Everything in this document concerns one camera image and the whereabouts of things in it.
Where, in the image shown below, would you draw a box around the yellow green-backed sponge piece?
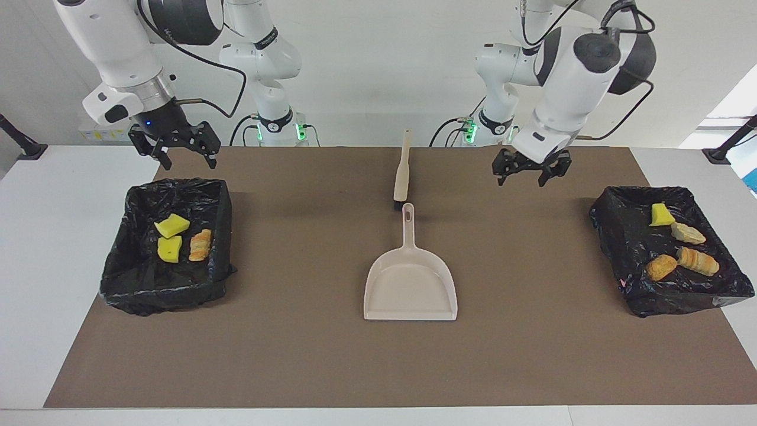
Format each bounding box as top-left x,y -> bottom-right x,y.
157,236 -> 182,263

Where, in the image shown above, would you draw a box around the brown bread nugget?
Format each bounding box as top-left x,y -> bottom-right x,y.
645,254 -> 678,282

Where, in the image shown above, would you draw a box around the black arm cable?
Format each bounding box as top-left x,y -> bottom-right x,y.
136,0 -> 248,118
519,0 -> 657,141

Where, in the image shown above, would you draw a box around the beige hand brush black bristles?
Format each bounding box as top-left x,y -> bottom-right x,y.
393,130 -> 413,212

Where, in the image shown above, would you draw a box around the black bag lined bin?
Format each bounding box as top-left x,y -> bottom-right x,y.
99,179 -> 237,316

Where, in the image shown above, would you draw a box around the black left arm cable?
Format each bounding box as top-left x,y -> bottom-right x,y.
519,0 -> 657,141

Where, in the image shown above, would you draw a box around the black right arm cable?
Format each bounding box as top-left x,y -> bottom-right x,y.
136,0 -> 248,118

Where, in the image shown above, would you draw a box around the beige flaky pastry piece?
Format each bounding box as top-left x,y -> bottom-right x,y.
188,229 -> 212,262
671,222 -> 707,246

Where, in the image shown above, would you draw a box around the beige plastic dustpan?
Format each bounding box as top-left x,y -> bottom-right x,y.
363,203 -> 458,322

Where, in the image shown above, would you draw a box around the small curved yellow sponge piece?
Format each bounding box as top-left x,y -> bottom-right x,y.
649,203 -> 676,227

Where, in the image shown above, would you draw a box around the yellow notched sponge piece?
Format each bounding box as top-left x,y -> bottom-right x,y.
154,214 -> 190,238

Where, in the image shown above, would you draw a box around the brown table mat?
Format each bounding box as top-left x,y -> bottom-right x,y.
44,146 -> 757,409

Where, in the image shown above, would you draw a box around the orange striped bread piece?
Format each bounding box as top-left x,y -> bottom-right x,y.
677,246 -> 720,276

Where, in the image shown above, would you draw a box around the black bag bin pink spot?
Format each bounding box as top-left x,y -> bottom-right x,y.
590,186 -> 755,318

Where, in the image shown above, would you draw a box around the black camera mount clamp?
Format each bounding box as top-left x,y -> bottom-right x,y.
0,114 -> 48,162
703,114 -> 757,165

